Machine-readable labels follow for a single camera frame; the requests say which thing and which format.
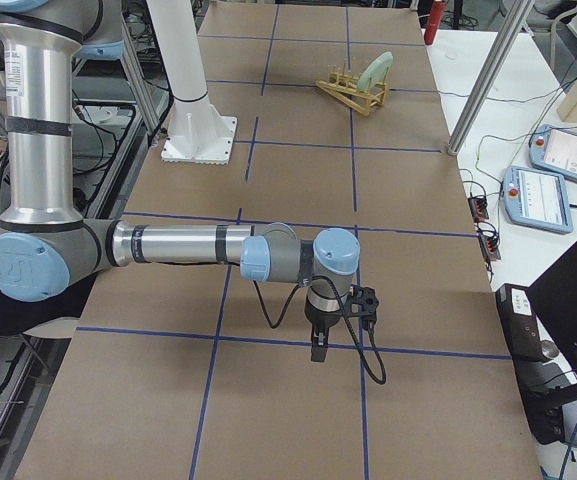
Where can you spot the near orange black connector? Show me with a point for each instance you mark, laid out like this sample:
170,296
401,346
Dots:
489,245

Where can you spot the teach pendant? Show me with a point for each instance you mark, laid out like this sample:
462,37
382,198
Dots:
537,199
554,149

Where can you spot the red bottle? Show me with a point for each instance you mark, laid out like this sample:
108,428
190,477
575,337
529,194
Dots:
434,20

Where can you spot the wooden dish rack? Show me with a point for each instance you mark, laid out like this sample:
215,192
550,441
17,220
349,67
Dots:
341,84

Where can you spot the black monitor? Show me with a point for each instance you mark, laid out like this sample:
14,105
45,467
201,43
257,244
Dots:
575,320

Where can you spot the black computer box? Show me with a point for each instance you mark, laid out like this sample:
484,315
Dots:
538,375

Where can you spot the near teach pendant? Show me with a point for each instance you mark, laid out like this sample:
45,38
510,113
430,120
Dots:
537,199

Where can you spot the far teach pendant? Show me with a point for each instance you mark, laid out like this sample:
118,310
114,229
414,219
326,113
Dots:
554,149

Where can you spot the far orange black connector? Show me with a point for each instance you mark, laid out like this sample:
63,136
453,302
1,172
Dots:
478,205

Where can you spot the pale green plate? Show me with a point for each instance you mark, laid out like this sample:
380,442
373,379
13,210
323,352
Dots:
376,72

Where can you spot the aluminium frame post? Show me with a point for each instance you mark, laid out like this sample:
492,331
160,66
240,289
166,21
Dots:
497,55

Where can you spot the orange black connector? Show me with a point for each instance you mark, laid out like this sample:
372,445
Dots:
489,245
478,205

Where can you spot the white pedestal column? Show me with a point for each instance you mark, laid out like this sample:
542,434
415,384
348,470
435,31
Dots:
196,131

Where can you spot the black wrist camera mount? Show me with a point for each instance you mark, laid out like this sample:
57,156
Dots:
361,302

